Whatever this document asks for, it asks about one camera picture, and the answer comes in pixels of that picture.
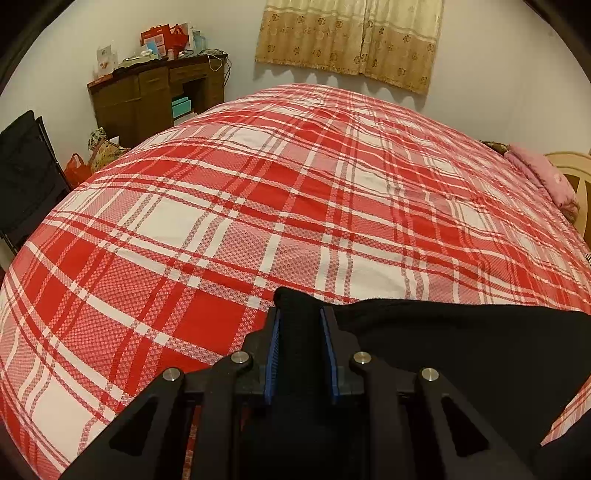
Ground black pants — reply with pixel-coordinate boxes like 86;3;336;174
272;286;591;480

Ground red white plaid bedspread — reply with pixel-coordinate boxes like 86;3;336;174
1;84;590;479

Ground red plastic bag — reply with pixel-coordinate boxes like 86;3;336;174
64;153;92;189

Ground black folding chair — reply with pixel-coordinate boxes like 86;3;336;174
0;110;72;254

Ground pink folded blanket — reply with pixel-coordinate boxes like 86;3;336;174
504;144;580;223

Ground floral patterned bag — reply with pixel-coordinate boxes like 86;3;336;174
88;127;129;173

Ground cream wooden headboard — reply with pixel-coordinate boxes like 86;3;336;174
546;151;591;245

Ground teal box under desk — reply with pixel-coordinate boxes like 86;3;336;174
171;96;192;119

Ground dark wooden desk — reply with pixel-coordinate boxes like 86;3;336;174
87;52;228;148

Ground white card on desk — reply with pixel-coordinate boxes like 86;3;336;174
96;45;117;78

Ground red gift bag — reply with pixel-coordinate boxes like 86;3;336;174
140;23;191;58

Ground beige patterned curtain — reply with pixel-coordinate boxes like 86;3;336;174
254;0;444;96

